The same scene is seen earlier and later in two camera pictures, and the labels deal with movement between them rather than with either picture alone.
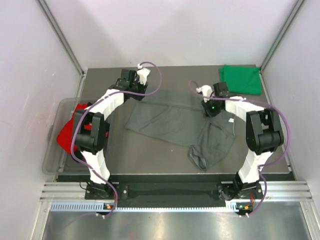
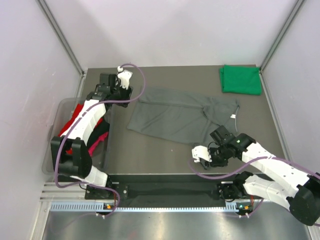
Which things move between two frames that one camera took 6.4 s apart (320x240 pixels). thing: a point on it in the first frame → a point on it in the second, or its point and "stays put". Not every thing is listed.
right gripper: (208, 112) → (215, 163)
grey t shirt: (179, 117) stays put
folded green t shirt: (241, 79) stays put
